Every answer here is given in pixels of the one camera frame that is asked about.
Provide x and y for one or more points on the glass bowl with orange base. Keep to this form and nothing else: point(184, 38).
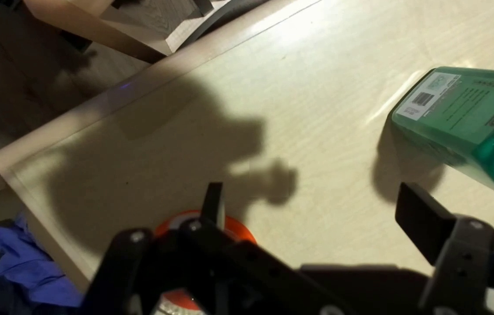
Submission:
point(238, 227)

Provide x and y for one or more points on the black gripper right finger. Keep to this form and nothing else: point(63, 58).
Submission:
point(424, 224)

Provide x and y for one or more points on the light wooden table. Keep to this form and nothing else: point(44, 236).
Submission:
point(317, 115)

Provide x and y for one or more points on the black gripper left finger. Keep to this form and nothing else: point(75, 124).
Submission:
point(212, 203)

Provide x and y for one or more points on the purple cloth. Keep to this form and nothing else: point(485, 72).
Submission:
point(30, 262)

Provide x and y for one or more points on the wooden slat-back chair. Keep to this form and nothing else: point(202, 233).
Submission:
point(142, 23)

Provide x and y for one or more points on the green square bottle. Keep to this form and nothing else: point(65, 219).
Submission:
point(450, 115)

